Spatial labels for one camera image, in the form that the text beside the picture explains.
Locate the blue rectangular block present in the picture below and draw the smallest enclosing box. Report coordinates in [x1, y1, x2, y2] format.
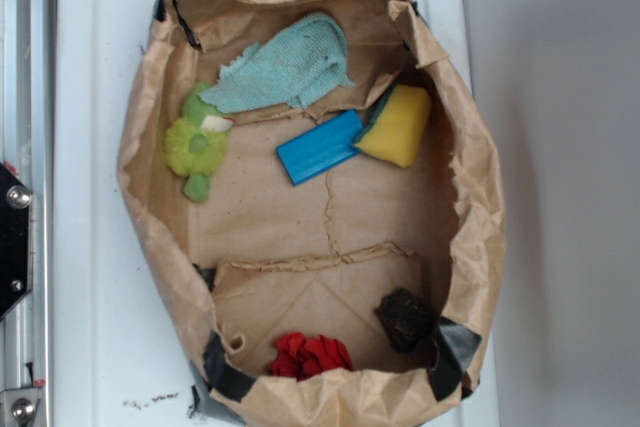
[276, 110, 363, 186]

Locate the silver corner bracket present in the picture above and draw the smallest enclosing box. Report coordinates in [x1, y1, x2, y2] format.
[1, 387, 41, 427]

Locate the dark brown rock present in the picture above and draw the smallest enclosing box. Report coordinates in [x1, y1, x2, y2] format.
[375, 288, 436, 353]

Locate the green plush toy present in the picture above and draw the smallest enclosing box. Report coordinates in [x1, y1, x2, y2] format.
[164, 82, 235, 203]

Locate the yellow green sponge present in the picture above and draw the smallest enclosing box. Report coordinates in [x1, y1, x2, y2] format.
[352, 84, 432, 168]

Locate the black metal bracket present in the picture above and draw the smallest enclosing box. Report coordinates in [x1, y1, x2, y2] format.
[0, 164, 33, 321]

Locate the brown paper bag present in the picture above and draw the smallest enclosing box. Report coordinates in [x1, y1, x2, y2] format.
[118, 0, 505, 426]

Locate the aluminium frame rail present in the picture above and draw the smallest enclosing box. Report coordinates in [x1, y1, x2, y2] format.
[1, 0, 56, 426]

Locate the teal microfiber cloth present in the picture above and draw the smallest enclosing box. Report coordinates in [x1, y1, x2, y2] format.
[199, 12, 354, 114]

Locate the red crumpled paper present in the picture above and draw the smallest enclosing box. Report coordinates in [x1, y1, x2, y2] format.
[268, 332, 354, 381]

